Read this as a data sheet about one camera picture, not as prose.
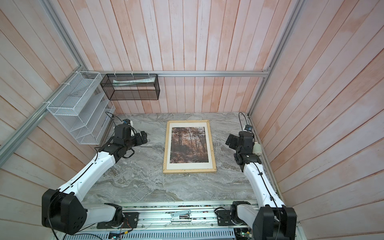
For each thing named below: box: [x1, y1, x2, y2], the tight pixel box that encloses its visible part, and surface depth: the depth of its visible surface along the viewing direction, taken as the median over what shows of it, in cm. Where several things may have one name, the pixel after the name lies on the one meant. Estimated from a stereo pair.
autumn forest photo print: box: [169, 126, 209, 164], surface depth 104 cm
